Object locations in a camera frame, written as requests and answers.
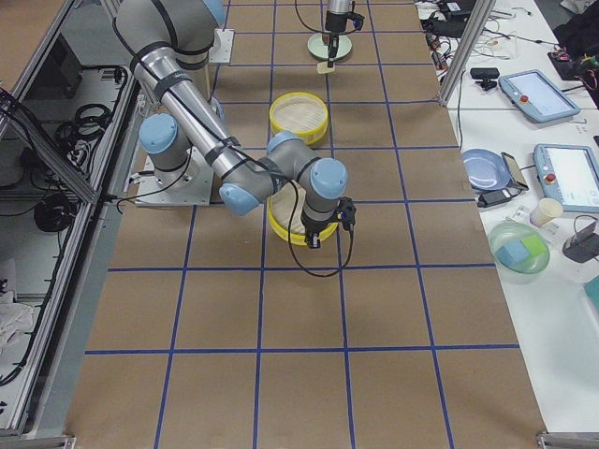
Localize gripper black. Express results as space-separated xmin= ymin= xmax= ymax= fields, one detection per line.
xmin=325 ymin=11 xmax=346 ymax=56
xmin=302 ymin=217 xmax=331 ymax=249

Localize yellow bamboo steamer basket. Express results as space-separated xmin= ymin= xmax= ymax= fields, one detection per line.
xmin=267 ymin=191 xmax=340 ymax=243

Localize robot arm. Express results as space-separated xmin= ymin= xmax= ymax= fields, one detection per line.
xmin=324 ymin=0 xmax=352 ymax=61
xmin=112 ymin=1 xmax=356 ymax=248

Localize pale green plate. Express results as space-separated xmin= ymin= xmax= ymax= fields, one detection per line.
xmin=307 ymin=32 xmax=354 ymax=63

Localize black webcam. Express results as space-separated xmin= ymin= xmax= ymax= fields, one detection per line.
xmin=470 ymin=67 xmax=500 ymax=92

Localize blue plate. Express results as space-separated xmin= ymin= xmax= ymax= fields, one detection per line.
xmin=461 ymin=149 xmax=511 ymax=191

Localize green bowl with blocks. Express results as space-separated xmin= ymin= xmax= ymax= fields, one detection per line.
xmin=488 ymin=221 xmax=550 ymax=284

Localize upper teach pendant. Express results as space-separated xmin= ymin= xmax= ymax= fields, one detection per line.
xmin=498 ymin=69 xmax=580 ymax=123

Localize teach pendant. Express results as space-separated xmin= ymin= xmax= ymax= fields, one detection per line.
xmin=498 ymin=69 xmax=580 ymax=123
xmin=533 ymin=144 xmax=598 ymax=213

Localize black smartphone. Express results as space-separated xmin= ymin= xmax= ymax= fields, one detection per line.
xmin=501 ymin=152 xmax=529 ymax=191

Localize paper cup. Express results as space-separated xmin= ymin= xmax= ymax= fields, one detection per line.
xmin=529 ymin=197 xmax=563 ymax=227

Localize lower teach pendant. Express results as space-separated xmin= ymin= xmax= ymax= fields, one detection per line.
xmin=533 ymin=144 xmax=598 ymax=213

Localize white crumpled cloth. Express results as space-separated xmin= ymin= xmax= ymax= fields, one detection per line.
xmin=0 ymin=261 xmax=34 ymax=361

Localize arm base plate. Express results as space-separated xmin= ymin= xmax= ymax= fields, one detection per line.
xmin=209 ymin=28 xmax=235 ymax=65
xmin=134 ymin=147 xmax=214 ymax=207

